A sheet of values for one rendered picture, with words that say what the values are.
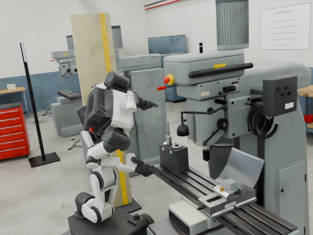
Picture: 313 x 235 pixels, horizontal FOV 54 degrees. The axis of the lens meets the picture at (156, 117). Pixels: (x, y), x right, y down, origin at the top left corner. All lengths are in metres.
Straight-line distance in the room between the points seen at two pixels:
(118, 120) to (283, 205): 1.32
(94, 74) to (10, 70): 7.30
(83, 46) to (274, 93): 2.16
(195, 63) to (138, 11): 10.05
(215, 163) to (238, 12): 2.45
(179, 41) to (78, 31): 6.17
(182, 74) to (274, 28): 5.46
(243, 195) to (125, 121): 0.85
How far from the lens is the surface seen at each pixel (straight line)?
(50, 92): 10.73
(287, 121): 2.23
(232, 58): 1.89
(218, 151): 3.94
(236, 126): 1.99
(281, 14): 6.96
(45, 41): 10.66
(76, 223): 2.77
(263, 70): 2.11
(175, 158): 2.32
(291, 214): 2.53
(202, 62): 1.75
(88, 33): 3.39
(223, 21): 1.98
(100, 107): 1.88
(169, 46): 9.13
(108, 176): 2.33
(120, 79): 2.05
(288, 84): 1.88
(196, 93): 1.77
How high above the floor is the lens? 2.00
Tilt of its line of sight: 15 degrees down
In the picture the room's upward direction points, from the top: 5 degrees counter-clockwise
